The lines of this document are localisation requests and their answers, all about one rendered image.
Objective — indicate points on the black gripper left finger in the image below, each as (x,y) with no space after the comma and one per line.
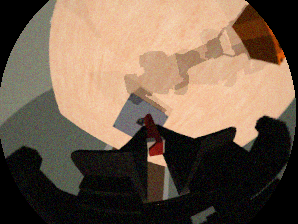
(129,161)

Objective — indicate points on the grey metal panel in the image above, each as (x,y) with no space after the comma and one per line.
(132,115)

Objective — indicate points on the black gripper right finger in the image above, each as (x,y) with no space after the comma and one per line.
(183,154)

